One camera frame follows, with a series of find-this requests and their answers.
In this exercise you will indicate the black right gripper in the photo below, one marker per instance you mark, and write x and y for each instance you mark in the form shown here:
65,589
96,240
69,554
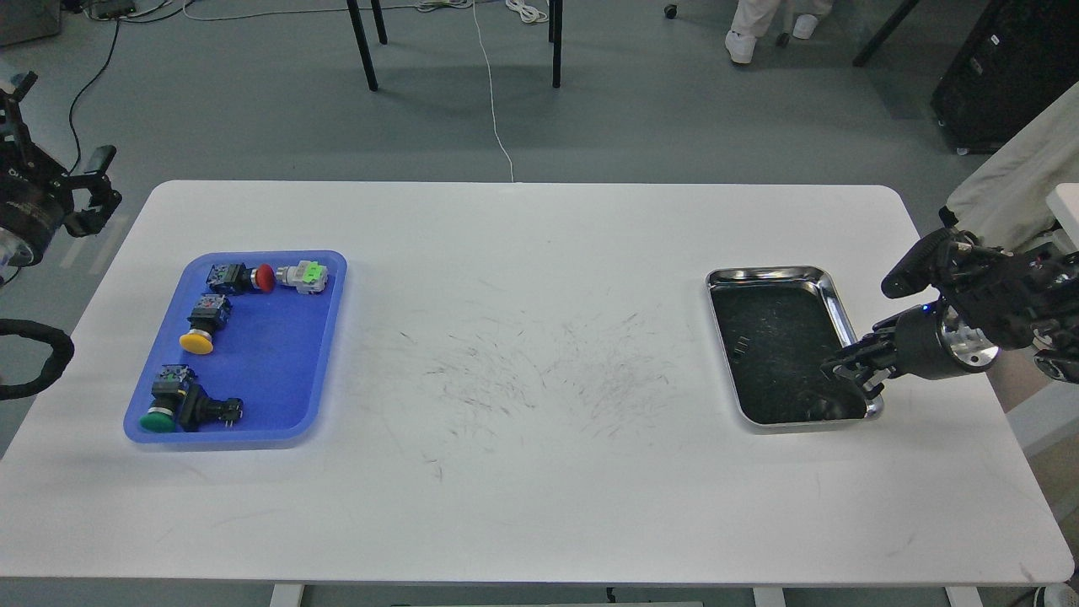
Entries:
929,342

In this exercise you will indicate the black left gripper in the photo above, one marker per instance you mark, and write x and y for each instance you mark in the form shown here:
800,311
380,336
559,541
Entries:
36,195

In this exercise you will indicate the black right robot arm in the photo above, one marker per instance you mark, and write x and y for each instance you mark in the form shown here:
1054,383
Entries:
990,300

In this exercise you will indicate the silver metal tray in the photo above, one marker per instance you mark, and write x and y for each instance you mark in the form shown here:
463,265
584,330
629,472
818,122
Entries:
795,319

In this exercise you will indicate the blue plastic tray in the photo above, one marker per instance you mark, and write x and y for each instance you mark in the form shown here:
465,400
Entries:
273,355

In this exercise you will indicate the beige fabric cover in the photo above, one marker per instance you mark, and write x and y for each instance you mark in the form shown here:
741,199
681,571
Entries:
1004,202

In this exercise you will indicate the white sneaker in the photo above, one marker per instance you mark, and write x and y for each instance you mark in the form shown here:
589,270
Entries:
740,47
804,26

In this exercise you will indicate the black equipment case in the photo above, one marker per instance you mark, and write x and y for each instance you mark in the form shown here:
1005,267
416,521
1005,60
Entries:
1019,58

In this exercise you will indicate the yellow push button switch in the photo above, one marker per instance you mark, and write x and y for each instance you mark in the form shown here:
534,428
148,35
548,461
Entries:
208,315

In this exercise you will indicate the red push button switch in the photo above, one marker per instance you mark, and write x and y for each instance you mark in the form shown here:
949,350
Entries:
233,279

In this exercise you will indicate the green push button switch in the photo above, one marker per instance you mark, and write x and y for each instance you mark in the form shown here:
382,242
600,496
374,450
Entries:
172,405

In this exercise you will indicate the black switch block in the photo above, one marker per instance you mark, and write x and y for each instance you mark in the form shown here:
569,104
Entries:
227,411

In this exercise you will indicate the green and white switch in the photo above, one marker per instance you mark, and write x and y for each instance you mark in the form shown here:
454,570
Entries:
305,277

